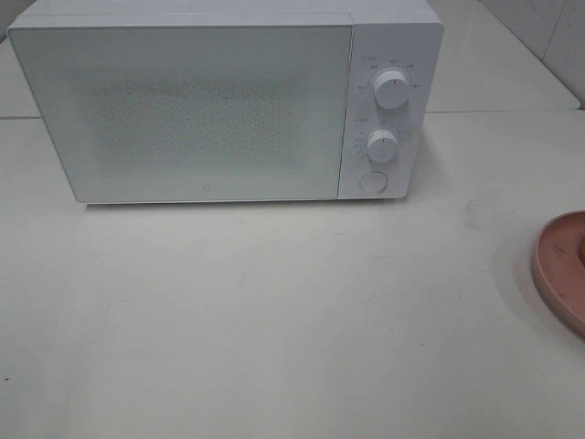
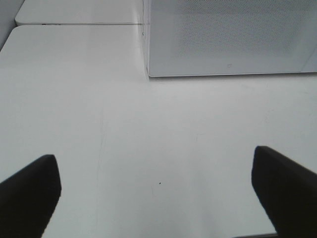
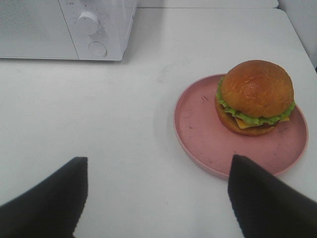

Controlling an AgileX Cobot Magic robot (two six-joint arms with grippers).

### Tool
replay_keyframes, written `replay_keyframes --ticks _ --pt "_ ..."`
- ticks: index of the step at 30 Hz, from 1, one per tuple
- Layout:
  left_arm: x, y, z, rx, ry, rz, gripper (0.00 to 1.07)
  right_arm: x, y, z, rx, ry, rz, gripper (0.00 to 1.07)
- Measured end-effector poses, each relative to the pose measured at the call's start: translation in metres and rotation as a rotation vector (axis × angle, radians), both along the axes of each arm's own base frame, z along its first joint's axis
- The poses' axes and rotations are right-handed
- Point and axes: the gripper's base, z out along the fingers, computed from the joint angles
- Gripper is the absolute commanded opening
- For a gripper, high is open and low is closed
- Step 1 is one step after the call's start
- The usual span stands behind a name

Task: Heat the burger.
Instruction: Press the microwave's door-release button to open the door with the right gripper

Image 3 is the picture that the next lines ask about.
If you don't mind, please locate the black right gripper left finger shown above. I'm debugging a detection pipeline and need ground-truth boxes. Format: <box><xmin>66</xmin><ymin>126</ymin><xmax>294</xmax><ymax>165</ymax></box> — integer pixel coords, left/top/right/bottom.
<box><xmin>0</xmin><ymin>157</ymin><xmax>88</xmax><ymax>238</ymax></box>

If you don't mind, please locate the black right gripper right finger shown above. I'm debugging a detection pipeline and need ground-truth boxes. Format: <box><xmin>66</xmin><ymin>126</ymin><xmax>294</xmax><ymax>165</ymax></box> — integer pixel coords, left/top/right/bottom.
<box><xmin>228</xmin><ymin>155</ymin><xmax>317</xmax><ymax>238</ymax></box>

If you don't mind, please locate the pink round plate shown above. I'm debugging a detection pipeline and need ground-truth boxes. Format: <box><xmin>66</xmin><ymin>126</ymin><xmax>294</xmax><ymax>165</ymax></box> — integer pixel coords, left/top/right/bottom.
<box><xmin>173</xmin><ymin>74</ymin><xmax>309</xmax><ymax>179</ymax></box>

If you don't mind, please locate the toy burger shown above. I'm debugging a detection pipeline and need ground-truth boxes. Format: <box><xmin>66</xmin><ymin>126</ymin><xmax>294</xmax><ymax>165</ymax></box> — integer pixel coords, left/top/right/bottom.
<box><xmin>214</xmin><ymin>60</ymin><xmax>295</xmax><ymax>136</ymax></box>

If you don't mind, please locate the round white door button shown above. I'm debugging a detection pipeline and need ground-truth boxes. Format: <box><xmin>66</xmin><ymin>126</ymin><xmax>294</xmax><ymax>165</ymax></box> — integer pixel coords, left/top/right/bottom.
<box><xmin>88</xmin><ymin>42</ymin><xmax>107</xmax><ymax>57</ymax></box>

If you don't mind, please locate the white microwave door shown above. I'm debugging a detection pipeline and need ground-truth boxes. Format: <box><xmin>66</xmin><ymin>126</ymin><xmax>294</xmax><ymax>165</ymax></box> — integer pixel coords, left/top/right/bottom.
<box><xmin>0</xmin><ymin>0</ymin><xmax>78</xmax><ymax>60</ymax></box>

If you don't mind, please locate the white microwave oven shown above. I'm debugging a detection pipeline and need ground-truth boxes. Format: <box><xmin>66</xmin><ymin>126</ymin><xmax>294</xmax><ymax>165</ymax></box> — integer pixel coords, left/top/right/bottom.
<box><xmin>0</xmin><ymin>0</ymin><xmax>138</xmax><ymax>62</ymax></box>

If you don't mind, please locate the white lower microwave knob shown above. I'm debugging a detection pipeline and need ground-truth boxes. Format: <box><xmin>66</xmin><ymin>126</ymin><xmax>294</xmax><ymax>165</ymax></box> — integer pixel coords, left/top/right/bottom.
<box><xmin>77</xmin><ymin>11</ymin><xmax>100</xmax><ymax>35</ymax></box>

